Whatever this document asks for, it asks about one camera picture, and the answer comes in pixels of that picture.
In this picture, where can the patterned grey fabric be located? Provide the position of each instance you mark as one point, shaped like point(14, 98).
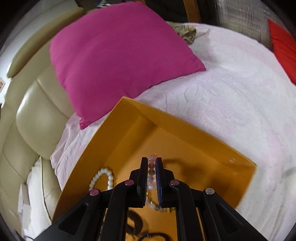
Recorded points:
point(186, 32)

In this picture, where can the white pink textured blanket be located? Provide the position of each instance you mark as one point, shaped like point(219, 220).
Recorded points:
point(244, 98)

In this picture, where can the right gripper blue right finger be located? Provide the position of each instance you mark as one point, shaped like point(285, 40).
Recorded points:
point(161, 180)

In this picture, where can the magenta pillow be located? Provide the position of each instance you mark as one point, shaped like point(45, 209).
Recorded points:
point(118, 51)

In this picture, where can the beige leather sofa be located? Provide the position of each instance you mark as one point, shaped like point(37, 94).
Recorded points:
point(33, 117)

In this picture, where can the small wall picture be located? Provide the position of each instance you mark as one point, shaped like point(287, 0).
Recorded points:
point(2, 84)

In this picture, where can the small red cushion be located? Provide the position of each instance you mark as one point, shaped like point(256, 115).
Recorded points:
point(283, 48)

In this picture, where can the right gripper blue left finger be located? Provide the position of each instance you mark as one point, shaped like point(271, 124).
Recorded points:
point(142, 182)

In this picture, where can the black fabric ring band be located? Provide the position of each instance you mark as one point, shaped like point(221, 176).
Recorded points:
point(136, 225)

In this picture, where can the silver foil insulation panel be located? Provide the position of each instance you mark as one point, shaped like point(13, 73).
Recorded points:
point(249, 18)

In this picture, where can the silver gold wristwatch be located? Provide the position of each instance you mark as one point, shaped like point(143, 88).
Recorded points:
point(154, 206)

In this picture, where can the orange cardboard box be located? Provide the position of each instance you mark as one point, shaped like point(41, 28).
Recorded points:
point(205, 180)

